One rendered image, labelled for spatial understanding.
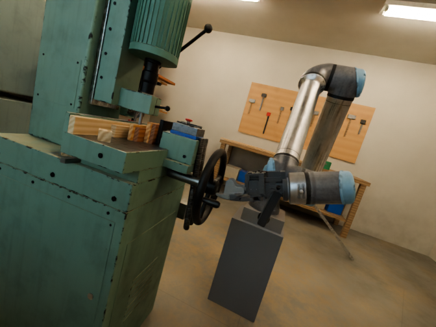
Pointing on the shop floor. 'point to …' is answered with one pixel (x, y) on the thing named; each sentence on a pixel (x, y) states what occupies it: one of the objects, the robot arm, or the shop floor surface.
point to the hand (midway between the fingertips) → (220, 196)
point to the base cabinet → (78, 255)
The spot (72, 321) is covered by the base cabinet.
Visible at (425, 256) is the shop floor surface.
